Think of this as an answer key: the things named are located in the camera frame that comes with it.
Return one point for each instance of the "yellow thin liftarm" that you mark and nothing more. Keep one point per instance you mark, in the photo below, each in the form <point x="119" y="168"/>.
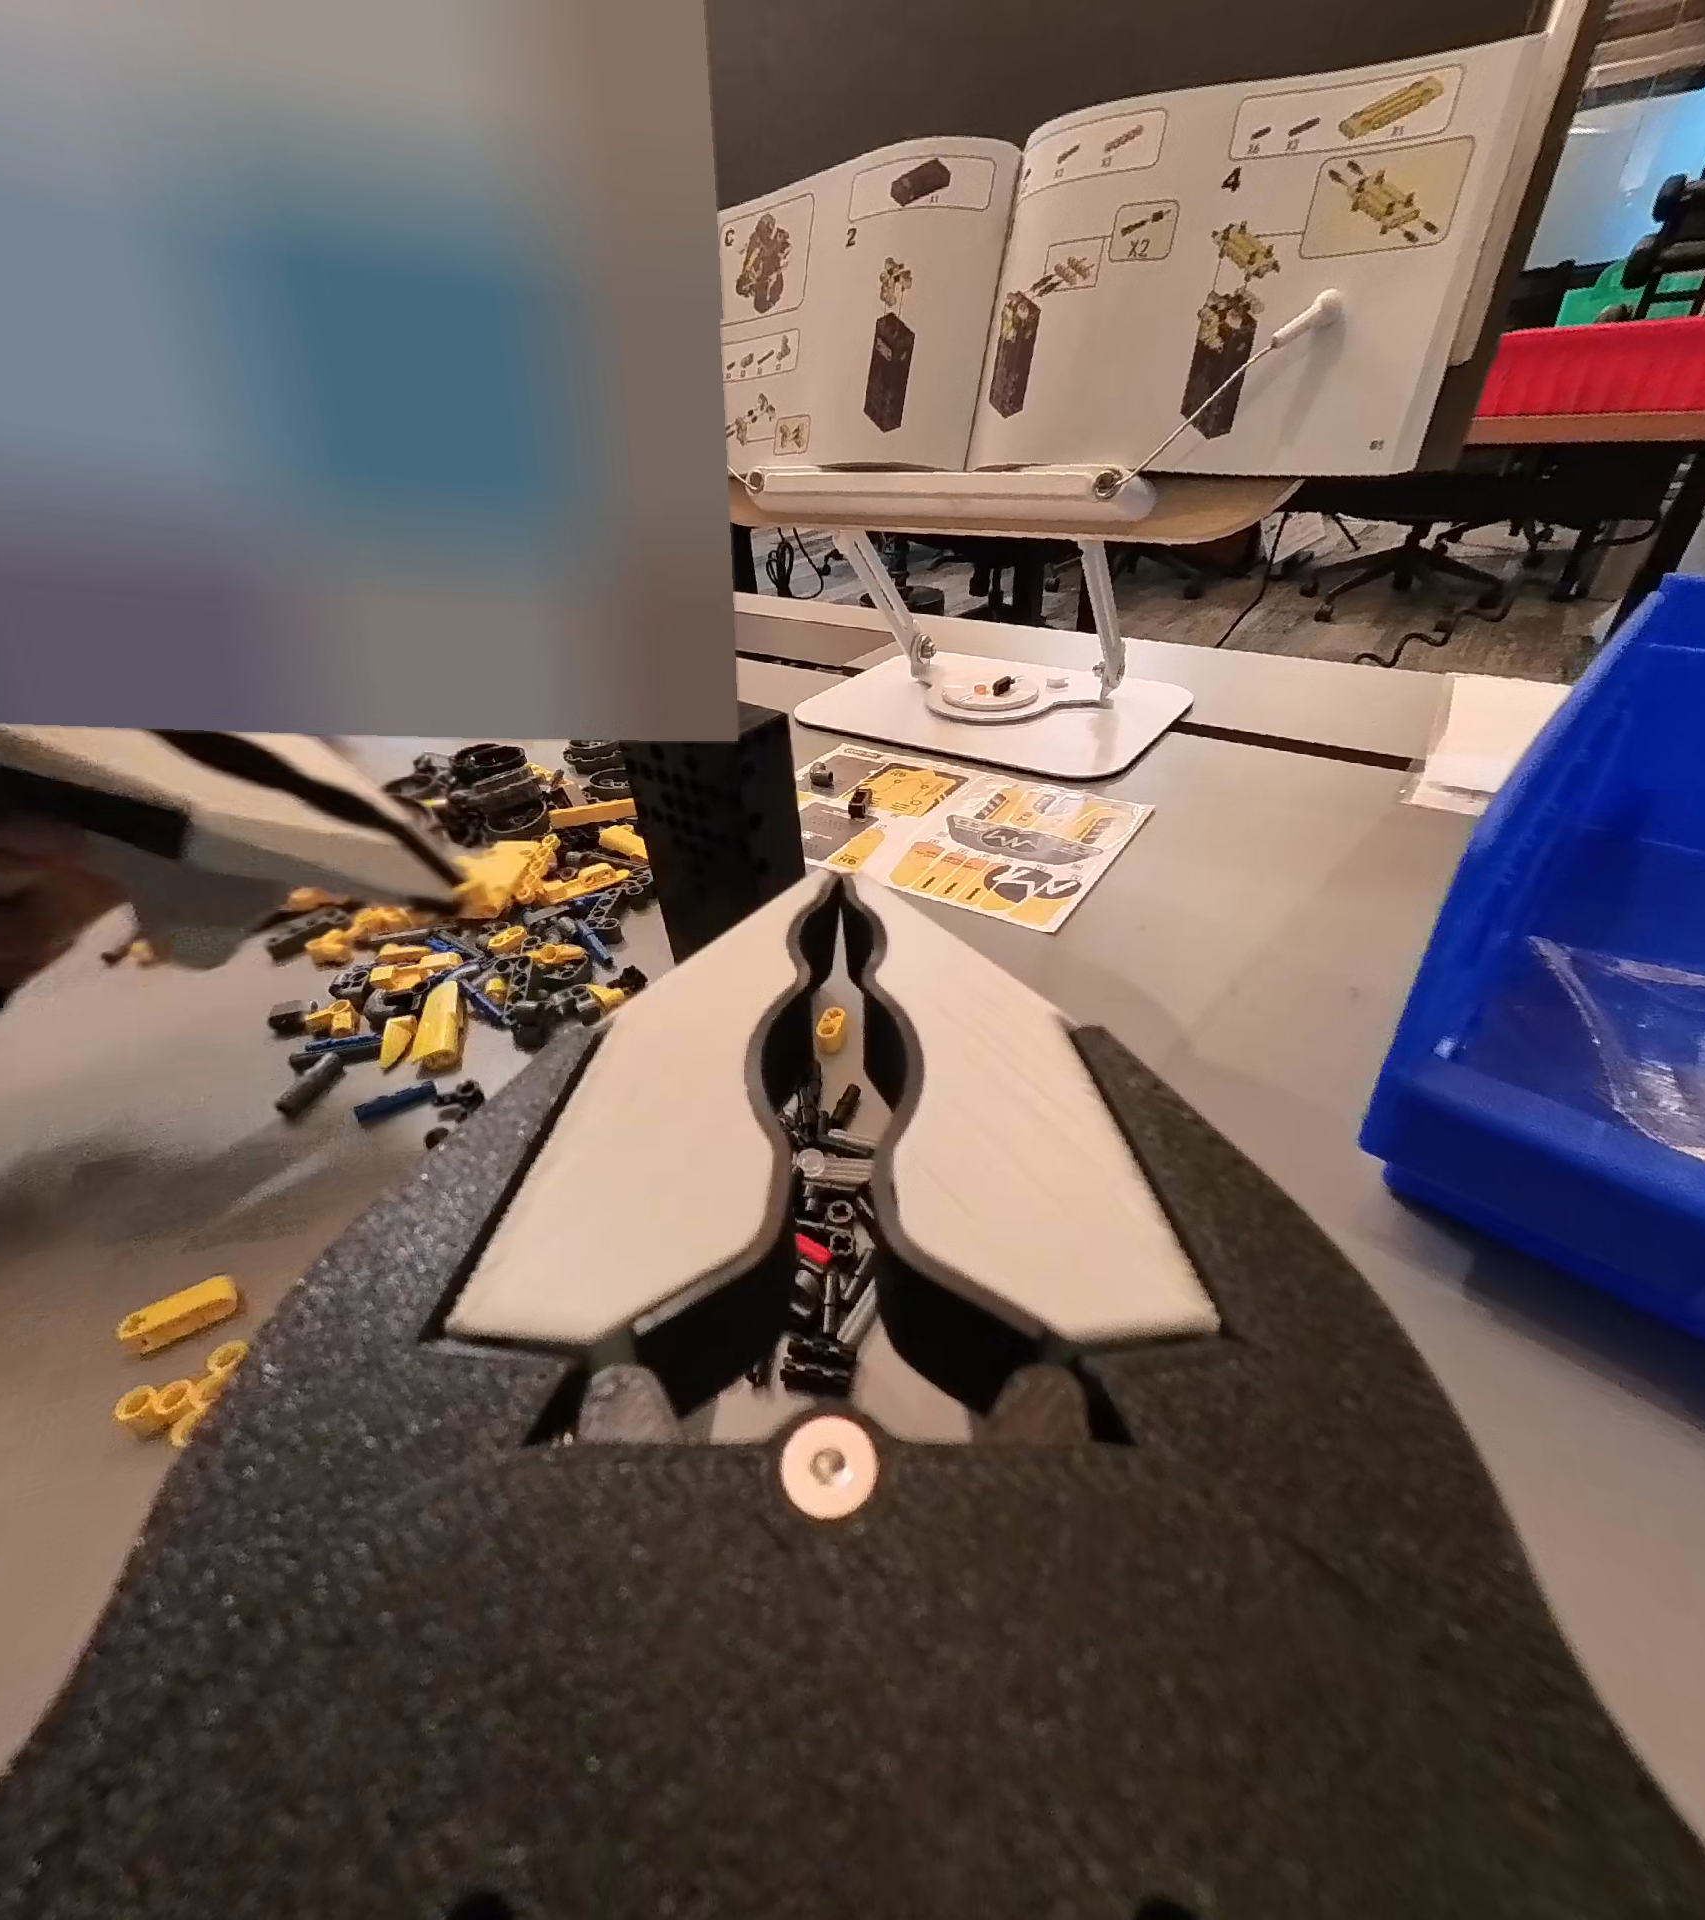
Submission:
<point x="177" y="1312"/>

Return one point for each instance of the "pile of black red pins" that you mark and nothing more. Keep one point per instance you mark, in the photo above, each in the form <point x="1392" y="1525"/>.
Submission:
<point x="826" y="1201"/>

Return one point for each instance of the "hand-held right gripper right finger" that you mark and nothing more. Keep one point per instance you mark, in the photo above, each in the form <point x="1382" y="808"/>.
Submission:
<point x="1047" y="1184"/>

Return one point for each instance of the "pile of yellow black bricks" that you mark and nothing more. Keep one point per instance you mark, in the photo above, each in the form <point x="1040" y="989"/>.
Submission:
<point x="507" y="885"/>

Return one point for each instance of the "clear plastic bag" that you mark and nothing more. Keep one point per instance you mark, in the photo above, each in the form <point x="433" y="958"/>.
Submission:
<point x="1661" y="1034"/>

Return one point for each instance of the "blue plastic storage bin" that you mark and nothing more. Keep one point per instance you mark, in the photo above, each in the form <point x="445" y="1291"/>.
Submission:
<point x="1541" y="930"/>

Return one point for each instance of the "black perforated block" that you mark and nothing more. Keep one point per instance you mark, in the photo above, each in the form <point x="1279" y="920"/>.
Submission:
<point x="726" y="854"/>

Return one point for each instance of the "group of dark sprocket wheels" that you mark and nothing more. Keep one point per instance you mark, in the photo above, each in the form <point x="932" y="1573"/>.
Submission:
<point x="493" y="781"/>

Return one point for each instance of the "printed white paper sheet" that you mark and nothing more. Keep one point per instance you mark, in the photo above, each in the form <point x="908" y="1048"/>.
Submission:
<point x="1481" y="743"/>

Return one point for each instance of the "yellow two-hole connector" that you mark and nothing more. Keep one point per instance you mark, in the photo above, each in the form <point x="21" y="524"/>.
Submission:
<point x="834" y="1026"/>

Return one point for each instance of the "yellow sticker sheet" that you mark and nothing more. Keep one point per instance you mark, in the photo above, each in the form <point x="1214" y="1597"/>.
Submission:
<point x="973" y="841"/>

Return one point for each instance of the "open instruction booklet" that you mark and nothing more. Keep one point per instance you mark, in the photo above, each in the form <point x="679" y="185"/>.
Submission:
<point x="1093" y="345"/>

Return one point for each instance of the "red tray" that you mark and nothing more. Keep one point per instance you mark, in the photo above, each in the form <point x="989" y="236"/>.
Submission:
<point x="1648" y="368"/>

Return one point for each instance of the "small black orange piece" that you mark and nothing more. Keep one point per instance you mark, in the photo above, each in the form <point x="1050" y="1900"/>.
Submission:
<point x="1003" y="687"/>

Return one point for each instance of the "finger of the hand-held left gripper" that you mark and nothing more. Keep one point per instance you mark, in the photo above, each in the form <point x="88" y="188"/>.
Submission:
<point x="297" y="862"/>
<point x="321" y="773"/>

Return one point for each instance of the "white book stand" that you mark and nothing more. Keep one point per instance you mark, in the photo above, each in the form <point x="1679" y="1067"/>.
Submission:
<point x="854" y="721"/>

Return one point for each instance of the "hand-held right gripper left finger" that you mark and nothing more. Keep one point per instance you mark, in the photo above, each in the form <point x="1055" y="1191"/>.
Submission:
<point x="644" y="1170"/>

